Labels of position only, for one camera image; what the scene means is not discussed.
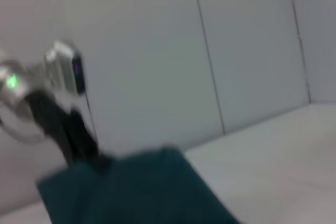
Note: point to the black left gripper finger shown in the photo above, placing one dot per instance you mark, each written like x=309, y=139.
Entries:
x=103, y=162

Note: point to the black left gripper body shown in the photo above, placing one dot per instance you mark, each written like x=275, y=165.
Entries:
x=65, y=127

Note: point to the teal t-shirt with beige print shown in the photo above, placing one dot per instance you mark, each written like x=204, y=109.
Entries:
x=131, y=190

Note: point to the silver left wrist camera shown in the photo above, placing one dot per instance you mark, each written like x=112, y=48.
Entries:
x=65, y=66

